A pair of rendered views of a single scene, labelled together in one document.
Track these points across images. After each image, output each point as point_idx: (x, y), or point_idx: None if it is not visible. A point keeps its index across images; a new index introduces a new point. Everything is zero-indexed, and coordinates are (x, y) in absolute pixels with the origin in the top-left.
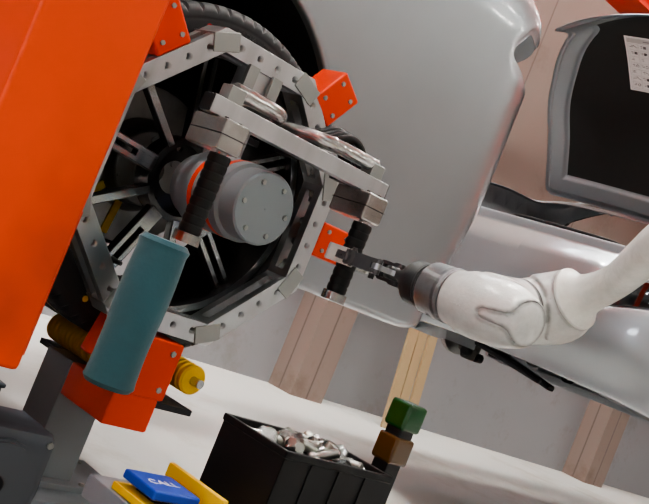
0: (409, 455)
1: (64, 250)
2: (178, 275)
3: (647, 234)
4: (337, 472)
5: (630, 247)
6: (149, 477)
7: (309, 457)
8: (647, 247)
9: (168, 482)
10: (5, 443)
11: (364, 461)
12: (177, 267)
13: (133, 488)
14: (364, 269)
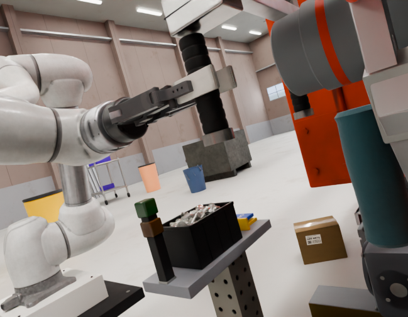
0: (141, 230)
1: (297, 139)
2: (341, 138)
3: (38, 95)
4: (180, 218)
5: (29, 97)
6: (244, 215)
7: (192, 208)
8: (36, 102)
9: (239, 217)
10: (364, 243)
11: (168, 226)
12: (338, 131)
13: (249, 219)
14: (180, 111)
